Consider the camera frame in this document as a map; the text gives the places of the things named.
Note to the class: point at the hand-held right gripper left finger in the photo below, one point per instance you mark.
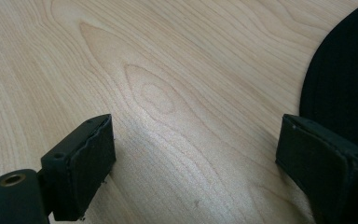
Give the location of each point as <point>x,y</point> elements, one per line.
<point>80,168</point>

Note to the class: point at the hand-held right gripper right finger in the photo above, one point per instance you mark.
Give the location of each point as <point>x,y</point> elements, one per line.
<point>326,165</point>

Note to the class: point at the black cloth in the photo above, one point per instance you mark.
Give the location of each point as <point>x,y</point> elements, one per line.
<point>341,77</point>

